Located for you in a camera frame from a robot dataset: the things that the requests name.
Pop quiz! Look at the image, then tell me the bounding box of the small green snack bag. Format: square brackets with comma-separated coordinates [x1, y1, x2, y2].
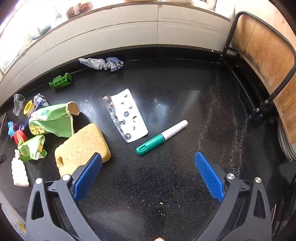
[18, 135, 47, 161]

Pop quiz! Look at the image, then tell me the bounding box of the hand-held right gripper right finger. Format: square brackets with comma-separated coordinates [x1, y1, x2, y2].
[194, 151, 272, 241]

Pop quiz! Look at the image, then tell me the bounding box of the wooden chair with black frame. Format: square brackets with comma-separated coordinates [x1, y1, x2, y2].
[221, 10, 296, 161]

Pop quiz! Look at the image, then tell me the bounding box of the red round lid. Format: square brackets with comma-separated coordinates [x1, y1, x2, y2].
[13, 130, 27, 145]

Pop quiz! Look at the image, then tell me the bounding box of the yellow green packet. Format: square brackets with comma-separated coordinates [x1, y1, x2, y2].
[15, 222, 27, 240]

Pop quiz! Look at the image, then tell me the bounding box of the yellow tape roll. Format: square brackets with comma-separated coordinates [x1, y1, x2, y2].
[23, 100, 36, 117]

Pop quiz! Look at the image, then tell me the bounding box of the green and white marker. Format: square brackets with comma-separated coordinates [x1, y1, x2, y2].
[135, 120, 188, 156]

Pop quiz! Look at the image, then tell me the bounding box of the white foam piece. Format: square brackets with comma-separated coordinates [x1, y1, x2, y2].
[11, 149, 30, 187]

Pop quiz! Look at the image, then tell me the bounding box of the crumpled grey blue wrapper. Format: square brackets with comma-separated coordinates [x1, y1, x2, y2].
[78, 57, 124, 72]

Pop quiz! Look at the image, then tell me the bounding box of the clear plastic cup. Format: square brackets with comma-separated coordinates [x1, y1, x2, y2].
[12, 94, 25, 116]

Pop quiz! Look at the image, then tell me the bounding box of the silver blister pill pack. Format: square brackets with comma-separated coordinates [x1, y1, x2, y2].
[101, 88, 149, 143]

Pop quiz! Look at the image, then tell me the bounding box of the green toy truck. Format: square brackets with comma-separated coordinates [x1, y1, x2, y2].
[49, 73, 73, 89]

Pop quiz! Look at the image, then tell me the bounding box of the purple toothpaste tube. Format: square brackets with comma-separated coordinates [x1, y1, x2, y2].
[33, 93, 49, 108]

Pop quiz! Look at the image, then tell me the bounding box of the large green paper bag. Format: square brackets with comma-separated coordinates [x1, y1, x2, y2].
[28, 101, 80, 138]

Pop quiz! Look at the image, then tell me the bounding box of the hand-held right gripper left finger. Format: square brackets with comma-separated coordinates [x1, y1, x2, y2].
[26, 152, 103, 241]

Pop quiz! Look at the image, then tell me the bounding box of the yellow sponge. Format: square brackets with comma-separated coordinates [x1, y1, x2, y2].
[54, 123, 111, 178]

